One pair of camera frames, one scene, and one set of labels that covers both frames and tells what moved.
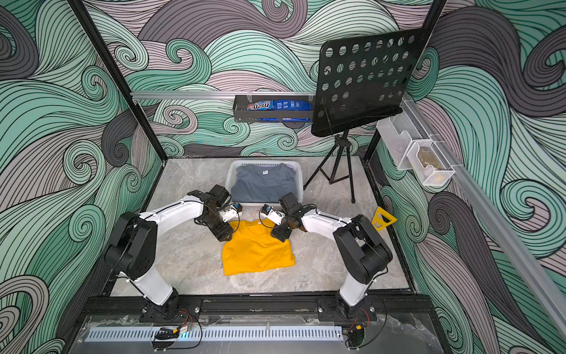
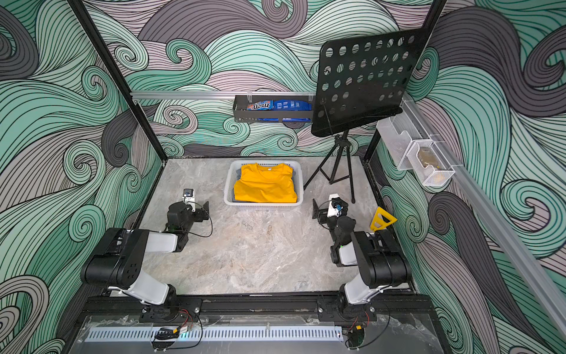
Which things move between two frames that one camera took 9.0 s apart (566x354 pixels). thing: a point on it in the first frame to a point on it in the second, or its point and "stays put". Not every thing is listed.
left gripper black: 225,232 to 200,212
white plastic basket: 231,167 stays put
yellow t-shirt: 252,247 to 273,182
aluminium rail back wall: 211,95 stays put
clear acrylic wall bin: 405,140 stays put
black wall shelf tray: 274,108 stays put
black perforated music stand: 360,80 stays put
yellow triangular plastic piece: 378,223 stays put
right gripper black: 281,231 to 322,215
